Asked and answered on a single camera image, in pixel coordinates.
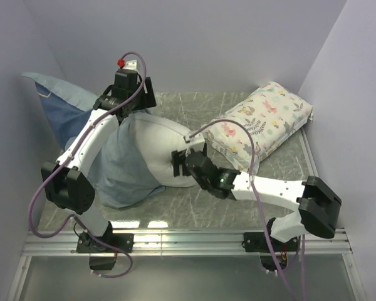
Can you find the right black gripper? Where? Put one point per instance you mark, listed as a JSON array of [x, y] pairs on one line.
[[179, 158]]

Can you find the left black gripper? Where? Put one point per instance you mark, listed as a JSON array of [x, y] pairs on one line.
[[148, 100]]

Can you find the white pillow insert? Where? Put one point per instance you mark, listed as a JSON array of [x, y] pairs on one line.
[[156, 138]]

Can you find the blue pillowcase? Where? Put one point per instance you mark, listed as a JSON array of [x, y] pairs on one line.
[[119, 173]]

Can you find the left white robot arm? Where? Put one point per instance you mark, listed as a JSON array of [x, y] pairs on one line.
[[65, 181]]

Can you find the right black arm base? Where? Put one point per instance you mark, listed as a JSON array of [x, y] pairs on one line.
[[255, 242]]

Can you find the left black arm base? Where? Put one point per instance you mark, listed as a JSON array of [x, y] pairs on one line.
[[103, 252]]

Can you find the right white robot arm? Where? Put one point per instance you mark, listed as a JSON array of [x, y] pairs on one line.
[[314, 206]]

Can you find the floral patterned pillow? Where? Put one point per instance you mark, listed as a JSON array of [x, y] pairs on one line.
[[270, 115]]

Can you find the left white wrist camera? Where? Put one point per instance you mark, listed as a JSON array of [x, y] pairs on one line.
[[131, 65]]

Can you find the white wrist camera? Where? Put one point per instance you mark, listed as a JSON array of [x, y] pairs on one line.
[[131, 65], [194, 143]]

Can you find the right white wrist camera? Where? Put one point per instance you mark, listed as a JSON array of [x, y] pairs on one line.
[[194, 143]]

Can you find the aluminium mounting rail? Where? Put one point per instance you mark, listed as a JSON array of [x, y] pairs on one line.
[[196, 242]]

